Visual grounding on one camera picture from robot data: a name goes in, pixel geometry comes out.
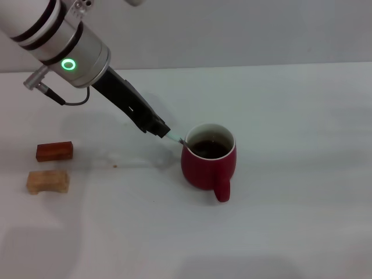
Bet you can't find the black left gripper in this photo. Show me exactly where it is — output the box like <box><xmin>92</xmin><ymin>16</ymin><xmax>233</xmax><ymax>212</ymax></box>
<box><xmin>91</xmin><ymin>66</ymin><xmax>171</xmax><ymax>139</ymax></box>

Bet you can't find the metal spoon light blue handle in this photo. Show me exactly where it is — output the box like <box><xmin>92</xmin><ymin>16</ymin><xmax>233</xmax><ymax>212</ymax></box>
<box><xmin>163</xmin><ymin>131</ymin><xmax>190</xmax><ymax>146</ymax></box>

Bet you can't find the red ceramic cup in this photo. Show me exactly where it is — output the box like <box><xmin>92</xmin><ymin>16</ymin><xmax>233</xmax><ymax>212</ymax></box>
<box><xmin>180</xmin><ymin>123</ymin><xmax>238</xmax><ymax>203</ymax></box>

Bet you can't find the dark coffee liquid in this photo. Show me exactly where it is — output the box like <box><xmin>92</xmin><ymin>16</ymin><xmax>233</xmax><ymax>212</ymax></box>
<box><xmin>190</xmin><ymin>139</ymin><xmax>233</xmax><ymax>160</ymax></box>

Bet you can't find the dark red-brown wooden block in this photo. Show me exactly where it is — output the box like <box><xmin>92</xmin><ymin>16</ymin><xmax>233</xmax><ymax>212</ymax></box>
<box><xmin>36</xmin><ymin>141</ymin><xmax>73</xmax><ymax>162</ymax></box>

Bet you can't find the light wooden block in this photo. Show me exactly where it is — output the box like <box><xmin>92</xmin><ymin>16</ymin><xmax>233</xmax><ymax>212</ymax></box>
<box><xmin>26</xmin><ymin>169</ymin><xmax>70</xmax><ymax>195</ymax></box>

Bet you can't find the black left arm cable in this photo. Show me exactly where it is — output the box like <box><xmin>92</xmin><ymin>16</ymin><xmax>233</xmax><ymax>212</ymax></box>
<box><xmin>23</xmin><ymin>65</ymin><xmax>91</xmax><ymax>106</ymax></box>

